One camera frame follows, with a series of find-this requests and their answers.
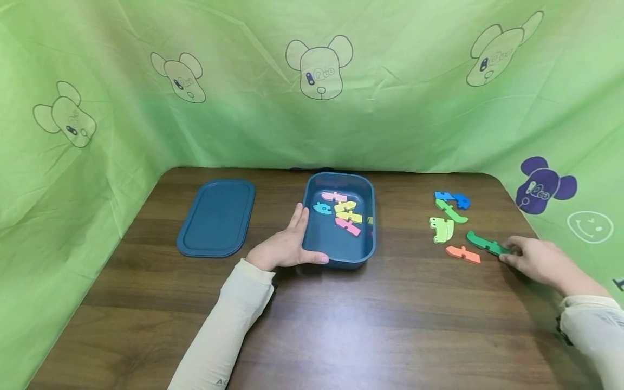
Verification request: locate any person's left hand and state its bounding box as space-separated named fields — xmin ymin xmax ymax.
xmin=245 ymin=203 xmax=330 ymax=272

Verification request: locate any person's right hand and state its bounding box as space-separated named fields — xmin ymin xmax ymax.
xmin=498 ymin=235 xmax=611 ymax=299

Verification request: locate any blue plastic box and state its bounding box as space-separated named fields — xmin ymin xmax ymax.
xmin=301 ymin=172 xmax=376 ymax=270

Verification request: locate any dark green puzzle piece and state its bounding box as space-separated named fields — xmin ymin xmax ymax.
xmin=466 ymin=231 xmax=511 ymax=256

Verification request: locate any person's right forearm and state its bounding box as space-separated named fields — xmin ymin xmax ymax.
xmin=557 ymin=295 xmax=624 ymax=390

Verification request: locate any orange puzzle piece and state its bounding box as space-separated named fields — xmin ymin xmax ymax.
xmin=445 ymin=245 xmax=482 ymax=265

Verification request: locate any light green crocodile head piece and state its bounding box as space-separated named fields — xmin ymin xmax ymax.
xmin=429 ymin=217 xmax=455 ymax=244

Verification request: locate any blue puzzle piece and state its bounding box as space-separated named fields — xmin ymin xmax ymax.
xmin=434 ymin=191 xmax=471 ymax=211

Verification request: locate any blue plastic lid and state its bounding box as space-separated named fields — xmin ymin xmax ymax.
xmin=175 ymin=179 xmax=257 ymax=258

